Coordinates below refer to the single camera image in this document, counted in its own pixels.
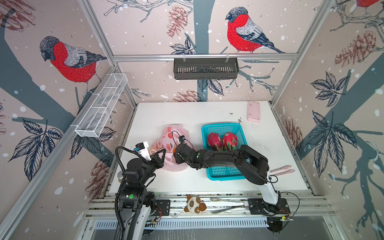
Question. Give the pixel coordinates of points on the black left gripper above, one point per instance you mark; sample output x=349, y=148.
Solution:
x=158, y=161

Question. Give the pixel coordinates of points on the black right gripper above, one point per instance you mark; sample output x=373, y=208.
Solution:
x=178, y=156

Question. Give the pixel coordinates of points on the pink plastic bag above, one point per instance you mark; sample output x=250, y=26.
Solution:
x=168, y=141

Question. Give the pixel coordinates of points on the red dragon fruit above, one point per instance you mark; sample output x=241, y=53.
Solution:
x=215, y=142

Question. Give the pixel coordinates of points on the teal plastic basket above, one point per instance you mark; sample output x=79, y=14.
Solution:
x=223, y=173

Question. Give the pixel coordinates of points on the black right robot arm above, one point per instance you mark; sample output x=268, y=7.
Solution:
x=253, y=166

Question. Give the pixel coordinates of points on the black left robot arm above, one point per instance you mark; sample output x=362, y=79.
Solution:
x=133, y=202

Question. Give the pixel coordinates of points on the small glass jar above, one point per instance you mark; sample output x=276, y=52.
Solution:
x=120, y=176

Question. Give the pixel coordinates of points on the brown white plush toy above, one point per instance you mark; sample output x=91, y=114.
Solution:
x=194, y=205

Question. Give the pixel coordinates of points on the metal tongs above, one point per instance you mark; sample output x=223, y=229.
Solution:
x=240, y=204

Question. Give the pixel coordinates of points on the pink white tweezers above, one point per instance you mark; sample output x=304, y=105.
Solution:
x=284, y=170

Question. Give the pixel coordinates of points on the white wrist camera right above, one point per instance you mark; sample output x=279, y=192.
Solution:
x=182, y=139

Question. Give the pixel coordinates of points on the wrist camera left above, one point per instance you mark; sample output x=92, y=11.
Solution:
x=143, y=150

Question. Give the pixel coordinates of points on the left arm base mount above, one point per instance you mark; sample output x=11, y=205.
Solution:
x=162, y=208

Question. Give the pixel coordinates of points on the white wire mesh shelf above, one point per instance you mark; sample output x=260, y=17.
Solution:
x=100, y=110

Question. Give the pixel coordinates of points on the black hanging wire basket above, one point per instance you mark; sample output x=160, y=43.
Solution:
x=206, y=69

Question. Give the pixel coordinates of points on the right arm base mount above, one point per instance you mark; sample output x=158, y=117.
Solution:
x=259, y=207

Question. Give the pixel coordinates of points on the horizontal aluminium frame bar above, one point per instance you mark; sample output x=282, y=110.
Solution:
x=242, y=57

